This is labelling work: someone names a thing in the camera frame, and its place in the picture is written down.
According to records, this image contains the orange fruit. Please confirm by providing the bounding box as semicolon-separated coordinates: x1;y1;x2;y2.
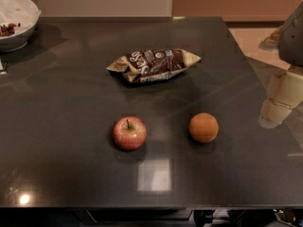
189;113;219;143

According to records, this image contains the red apple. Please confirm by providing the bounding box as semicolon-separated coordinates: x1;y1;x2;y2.
113;116;147;151

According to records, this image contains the white bowl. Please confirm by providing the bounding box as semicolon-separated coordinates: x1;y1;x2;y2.
0;0;41;52

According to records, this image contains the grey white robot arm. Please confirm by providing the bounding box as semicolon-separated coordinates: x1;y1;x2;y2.
258;3;303;129

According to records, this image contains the brown snack bag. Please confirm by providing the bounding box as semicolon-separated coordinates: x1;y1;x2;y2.
107;48;202;84

